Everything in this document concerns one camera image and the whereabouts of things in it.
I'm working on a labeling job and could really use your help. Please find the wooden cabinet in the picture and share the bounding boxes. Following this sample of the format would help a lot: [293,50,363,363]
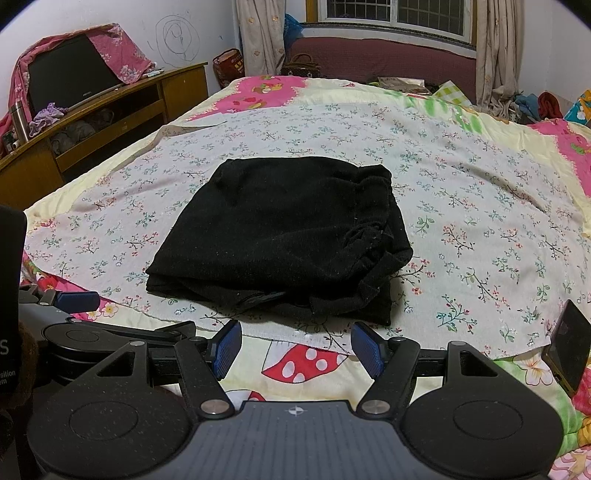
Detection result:
[0,61,209,199]

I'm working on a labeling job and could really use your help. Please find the grey cloth bundle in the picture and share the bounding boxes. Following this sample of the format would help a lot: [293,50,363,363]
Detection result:
[50,119,99,151]

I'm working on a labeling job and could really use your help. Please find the maroon headboard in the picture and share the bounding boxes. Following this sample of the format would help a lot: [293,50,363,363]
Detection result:
[286,34,479,105]

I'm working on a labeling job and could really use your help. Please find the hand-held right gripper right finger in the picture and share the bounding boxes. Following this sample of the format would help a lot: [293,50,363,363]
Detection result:
[350,322,502,416]

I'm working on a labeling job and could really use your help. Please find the blue plastic bag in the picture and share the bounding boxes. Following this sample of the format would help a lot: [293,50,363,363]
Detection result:
[284,13,306,66]

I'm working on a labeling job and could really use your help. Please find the beige curtain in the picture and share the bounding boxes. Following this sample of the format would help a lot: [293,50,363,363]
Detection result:
[475,0,526,124]
[233,0,288,78]

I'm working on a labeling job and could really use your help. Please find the steel thermos flask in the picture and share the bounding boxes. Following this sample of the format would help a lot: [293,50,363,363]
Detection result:
[10,102,31,148]

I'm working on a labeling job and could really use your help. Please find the red cloth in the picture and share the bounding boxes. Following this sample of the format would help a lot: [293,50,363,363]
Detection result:
[538,91,565,121]

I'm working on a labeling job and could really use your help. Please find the black pants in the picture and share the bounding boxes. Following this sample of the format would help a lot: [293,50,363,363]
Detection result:
[145,156,414,326]

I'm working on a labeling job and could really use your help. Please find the smartphone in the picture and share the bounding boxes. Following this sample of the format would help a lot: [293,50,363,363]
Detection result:
[541,300,591,398]

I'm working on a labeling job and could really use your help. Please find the window with metal bars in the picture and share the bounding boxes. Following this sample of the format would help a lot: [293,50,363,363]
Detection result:
[307,0,477,43]

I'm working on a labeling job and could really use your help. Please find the white floral bed sheet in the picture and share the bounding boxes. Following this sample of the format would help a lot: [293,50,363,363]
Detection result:
[23,99,583,361]

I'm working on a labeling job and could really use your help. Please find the yellow checkered cloth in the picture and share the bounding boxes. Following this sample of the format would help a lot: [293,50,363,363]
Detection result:
[431,80,472,105]

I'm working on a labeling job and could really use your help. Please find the colourful printed bag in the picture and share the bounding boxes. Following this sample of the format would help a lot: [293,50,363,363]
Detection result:
[566,90,591,124]

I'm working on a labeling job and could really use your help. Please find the black television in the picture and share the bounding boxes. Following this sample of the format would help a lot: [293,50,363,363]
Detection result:
[27,34,124,116]

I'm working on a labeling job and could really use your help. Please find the purple cloth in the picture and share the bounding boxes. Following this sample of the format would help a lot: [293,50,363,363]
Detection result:
[28,102,68,138]

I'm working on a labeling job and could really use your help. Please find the blue cloth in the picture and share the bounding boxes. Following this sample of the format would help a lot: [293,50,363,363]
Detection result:
[514,95,539,124]

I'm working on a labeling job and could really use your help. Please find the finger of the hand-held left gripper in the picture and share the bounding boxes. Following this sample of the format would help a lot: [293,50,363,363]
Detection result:
[19,284,100,320]
[134,320,199,346]

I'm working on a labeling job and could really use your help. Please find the brown handbag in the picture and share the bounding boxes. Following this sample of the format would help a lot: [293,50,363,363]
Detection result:
[281,53,322,79]

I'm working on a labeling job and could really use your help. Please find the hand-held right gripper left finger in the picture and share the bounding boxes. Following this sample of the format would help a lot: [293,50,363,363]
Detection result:
[95,319,243,418]

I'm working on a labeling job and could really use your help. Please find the television under pink cloth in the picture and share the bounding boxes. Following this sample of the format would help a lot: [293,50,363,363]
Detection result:
[0,23,158,158]

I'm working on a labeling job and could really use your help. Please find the red bag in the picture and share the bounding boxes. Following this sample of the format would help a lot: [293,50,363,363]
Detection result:
[212,48,245,89]

